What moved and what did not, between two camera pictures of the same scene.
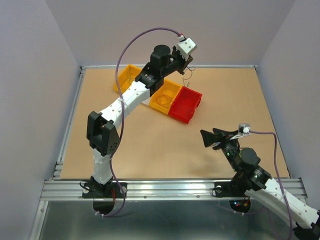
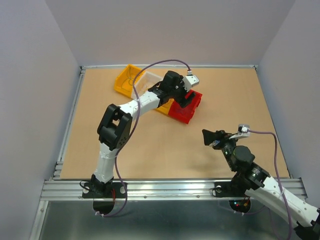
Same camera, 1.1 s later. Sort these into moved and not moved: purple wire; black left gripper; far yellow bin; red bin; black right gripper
Moved: purple wire; black left gripper
Not moved: red bin; far yellow bin; black right gripper
